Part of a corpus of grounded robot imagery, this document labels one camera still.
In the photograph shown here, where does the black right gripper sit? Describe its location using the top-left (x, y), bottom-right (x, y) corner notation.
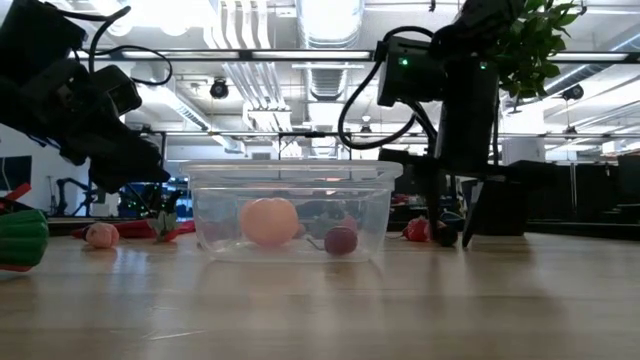
top-left (426, 57), bottom-right (507, 249)

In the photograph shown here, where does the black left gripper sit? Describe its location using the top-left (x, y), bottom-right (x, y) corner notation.
top-left (0, 62), bottom-right (171, 194)

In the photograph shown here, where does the black toy blackberry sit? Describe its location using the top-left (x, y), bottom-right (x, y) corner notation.
top-left (435, 224), bottom-right (459, 248)

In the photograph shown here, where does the red toy strawberry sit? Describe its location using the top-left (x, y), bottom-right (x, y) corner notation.
top-left (385, 217), bottom-right (432, 243)
top-left (147, 209), bottom-right (182, 244)

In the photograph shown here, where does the pink toy fruit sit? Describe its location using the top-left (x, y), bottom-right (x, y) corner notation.
top-left (85, 222), bottom-right (120, 250)

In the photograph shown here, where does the red toy cherry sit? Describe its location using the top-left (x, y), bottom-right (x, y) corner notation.
top-left (305, 225), bottom-right (359, 256)

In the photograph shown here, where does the orange toy carrot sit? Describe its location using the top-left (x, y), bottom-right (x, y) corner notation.
top-left (0, 208), bottom-right (50, 274)

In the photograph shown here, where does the orange toy peach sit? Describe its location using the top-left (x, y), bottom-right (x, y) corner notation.
top-left (239, 197), bottom-right (300, 247)

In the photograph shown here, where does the clear plastic tupperware container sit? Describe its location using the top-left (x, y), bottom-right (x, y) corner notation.
top-left (179, 159), bottom-right (404, 264)

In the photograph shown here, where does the black plant pot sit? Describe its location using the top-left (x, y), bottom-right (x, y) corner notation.
top-left (474, 178), bottom-right (529, 237)

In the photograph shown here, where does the red folded cloth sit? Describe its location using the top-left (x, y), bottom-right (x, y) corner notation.
top-left (71, 219), bottom-right (197, 240)

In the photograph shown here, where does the red background object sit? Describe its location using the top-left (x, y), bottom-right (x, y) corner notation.
top-left (0, 182), bottom-right (32, 202)

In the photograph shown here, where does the green leafy plant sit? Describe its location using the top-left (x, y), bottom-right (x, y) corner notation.
top-left (487, 0), bottom-right (584, 176)

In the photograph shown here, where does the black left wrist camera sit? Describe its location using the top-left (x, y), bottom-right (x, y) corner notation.
top-left (92, 64), bottom-right (143, 116)

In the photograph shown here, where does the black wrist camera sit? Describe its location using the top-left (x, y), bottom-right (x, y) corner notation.
top-left (377, 35), bottom-right (447, 108)
top-left (92, 64), bottom-right (143, 116)

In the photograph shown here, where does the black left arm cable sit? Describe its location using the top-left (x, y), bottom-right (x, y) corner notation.
top-left (74, 4), bottom-right (174, 86)

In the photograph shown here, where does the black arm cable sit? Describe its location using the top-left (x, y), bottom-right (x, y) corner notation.
top-left (74, 4), bottom-right (174, 86)
top-left (337, 25), bottom-right (436, 151)

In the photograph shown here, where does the dark wall monitor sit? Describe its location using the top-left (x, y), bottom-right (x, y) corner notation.
top-left (0, 154), bottom-right (33, 191)

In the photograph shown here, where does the black metal table frame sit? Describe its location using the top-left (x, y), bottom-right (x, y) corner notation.
top-left (0, 47), bottom-right (640, 242)

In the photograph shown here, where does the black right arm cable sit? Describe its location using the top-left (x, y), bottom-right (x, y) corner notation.
top-left (337, 25), bottom-right (436, 151)

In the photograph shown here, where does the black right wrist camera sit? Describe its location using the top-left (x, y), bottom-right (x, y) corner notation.
top-left (377, 35), bottom-right (447, 108)

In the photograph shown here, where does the silver ventilation duct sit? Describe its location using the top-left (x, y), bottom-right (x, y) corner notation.
top-left (297, 0), bottom-right (365, 49)

